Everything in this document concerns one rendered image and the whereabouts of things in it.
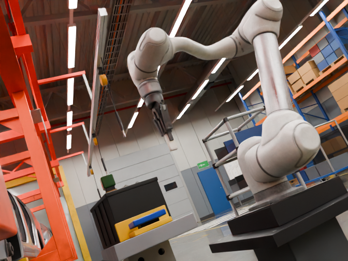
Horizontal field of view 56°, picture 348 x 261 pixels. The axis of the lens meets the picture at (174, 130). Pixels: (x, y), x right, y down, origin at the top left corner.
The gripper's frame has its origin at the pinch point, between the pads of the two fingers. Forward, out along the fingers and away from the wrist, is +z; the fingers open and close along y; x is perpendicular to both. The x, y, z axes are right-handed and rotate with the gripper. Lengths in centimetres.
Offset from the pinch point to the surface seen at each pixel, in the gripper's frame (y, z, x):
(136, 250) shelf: -46, 33, 38
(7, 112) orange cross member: 347, -210, 48
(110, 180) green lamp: -7.9, 9.8, 28.9
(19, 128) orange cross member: 353, -185, 38
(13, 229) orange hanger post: -54, 24, 56
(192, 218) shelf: -47, 31, 25
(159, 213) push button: -45, 28, 31
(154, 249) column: -33, 34, 31
